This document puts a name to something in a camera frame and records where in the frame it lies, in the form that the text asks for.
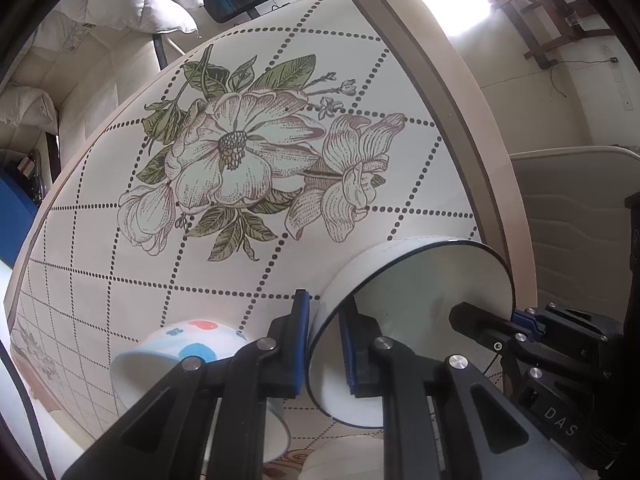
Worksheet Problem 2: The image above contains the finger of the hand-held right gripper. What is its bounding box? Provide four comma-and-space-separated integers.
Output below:
514, 304, 621, 346
448, 302, 538, 356

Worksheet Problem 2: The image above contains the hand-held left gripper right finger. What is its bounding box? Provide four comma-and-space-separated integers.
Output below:
339, 305, 583, 480

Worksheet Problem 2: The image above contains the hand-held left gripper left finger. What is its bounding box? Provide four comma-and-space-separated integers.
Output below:
62, 289, 313, 480

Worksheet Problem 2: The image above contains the white bowl with black rim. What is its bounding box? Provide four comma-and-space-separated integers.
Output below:
306, 235, 516, 428

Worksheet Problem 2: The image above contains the floral printed tablecloth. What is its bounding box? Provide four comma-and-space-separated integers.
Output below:
2, 0, 538, 480

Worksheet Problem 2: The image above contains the plain white bowl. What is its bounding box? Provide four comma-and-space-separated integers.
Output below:
300, 435, 386, 480

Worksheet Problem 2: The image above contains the white cup with coloured spots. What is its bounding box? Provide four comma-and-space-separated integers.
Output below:
109, 317, 292, 463

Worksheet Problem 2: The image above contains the grey chair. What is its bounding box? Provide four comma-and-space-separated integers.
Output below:
510, 145, 640, 321

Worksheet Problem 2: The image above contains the cream padded chair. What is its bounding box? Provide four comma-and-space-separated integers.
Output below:
10, 25, 201, 161

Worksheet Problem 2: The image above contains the black floor cable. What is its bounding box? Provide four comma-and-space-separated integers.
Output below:
547, 57, 621, 98

